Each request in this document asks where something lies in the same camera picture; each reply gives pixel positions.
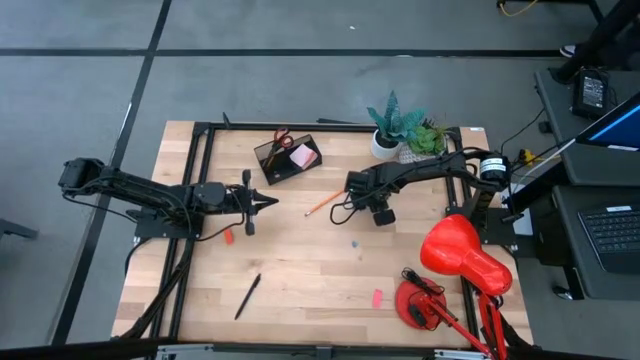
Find green succulent in patterned pot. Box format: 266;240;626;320
397;118;451;166

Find orange-handled scissors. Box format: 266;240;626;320
262;127;295;171

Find dark grey desk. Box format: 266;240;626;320
549;184;640;301
533;67;640;187

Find black laptop keyboard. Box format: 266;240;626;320
577;202;640;275

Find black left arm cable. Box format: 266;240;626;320
195;183;247;243

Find black power brick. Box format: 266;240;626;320
572;68;612;120

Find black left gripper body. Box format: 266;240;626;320
227;168;257;237

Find black mesh desk organizer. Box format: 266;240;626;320
253;132;324;187

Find black pen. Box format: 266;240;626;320
233;272;263;322

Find grey furniture leg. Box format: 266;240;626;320
0;217;40;241

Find black aluminium table frame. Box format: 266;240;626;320
110;112;534;351

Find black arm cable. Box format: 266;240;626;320
195;183;247;243
328;192;362;227

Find yellow cable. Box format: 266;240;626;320
498;0;540;18

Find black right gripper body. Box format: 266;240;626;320
343;168;397;228

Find orange pencil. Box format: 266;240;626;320
304;188;346;218

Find laptop screen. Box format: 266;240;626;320
574;91;640;152

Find person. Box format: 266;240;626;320
558;0;640;71

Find teal plant in white pot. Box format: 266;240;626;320
366;89;427;161

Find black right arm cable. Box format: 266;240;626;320
328;192;362;227

